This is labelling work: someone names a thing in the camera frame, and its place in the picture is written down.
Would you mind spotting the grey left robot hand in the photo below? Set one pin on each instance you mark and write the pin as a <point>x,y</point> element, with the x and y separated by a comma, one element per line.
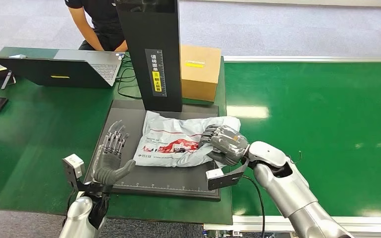
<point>109,162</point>

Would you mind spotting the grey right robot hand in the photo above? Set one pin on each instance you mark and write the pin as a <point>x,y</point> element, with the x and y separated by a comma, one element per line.
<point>224,143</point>

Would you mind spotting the grey poly mailer package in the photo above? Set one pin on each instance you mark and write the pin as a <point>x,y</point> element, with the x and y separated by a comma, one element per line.
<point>174,141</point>

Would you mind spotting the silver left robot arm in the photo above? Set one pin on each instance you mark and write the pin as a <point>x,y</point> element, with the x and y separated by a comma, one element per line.
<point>78,216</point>

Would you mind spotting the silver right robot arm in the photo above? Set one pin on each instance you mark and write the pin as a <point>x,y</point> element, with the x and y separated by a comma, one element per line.
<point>288,190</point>

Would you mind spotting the brown cardboard delivery box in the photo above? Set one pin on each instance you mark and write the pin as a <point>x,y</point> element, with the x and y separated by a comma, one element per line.
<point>199,70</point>

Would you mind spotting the green conveyor belt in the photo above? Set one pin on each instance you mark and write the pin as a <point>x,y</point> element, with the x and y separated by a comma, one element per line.
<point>315,131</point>

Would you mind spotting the black inbound scanner machine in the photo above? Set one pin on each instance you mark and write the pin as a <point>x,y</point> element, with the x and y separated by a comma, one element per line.
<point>152,56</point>

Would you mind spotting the dark open laptop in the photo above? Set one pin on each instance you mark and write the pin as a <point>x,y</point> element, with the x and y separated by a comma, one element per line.
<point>62,70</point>

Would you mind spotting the person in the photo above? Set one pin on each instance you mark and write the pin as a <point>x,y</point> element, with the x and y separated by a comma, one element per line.
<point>103,23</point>

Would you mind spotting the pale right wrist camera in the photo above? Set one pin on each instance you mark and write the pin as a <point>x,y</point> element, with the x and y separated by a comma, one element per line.
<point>221,177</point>

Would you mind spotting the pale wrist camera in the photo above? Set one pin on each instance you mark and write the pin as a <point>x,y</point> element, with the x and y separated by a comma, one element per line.
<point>221,177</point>
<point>73,166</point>

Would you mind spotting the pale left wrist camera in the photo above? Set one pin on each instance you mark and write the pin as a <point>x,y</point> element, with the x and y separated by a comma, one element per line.
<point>73,166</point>

